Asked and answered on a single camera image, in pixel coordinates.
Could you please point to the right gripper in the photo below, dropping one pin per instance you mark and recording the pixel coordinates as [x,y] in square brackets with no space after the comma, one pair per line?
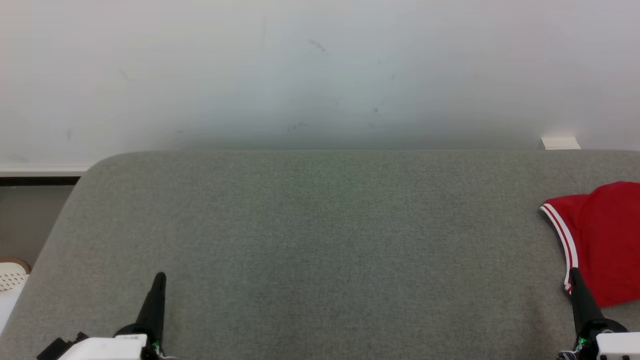
[615,345]

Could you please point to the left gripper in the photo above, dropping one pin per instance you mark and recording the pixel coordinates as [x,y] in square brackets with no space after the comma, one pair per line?
[105,348]

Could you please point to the red white basketball jersey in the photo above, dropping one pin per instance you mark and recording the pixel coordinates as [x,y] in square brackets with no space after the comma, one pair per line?
[610,235]

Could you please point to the white perforated laundry basket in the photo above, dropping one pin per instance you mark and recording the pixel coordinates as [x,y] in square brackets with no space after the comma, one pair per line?
[10,277]

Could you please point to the grey fabric sofa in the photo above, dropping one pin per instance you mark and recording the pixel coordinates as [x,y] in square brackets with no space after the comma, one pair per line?
[310,240]

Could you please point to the white wall fixture block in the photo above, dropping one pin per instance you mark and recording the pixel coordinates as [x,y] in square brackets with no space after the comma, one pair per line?
[561,143]

